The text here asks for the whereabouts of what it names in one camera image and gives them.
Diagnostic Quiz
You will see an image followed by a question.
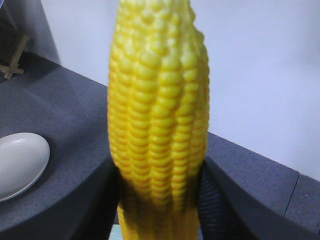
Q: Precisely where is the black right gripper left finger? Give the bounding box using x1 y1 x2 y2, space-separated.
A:
0 159 118 240

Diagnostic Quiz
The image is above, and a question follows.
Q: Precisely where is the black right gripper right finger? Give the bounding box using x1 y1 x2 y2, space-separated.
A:
198 156 320 240

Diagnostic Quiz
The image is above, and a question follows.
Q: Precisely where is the bright yellow corn cob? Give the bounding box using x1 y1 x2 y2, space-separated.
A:
107 0 210 240

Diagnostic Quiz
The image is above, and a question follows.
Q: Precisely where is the wooden folding rack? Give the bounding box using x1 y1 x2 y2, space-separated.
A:
0 0 30 80

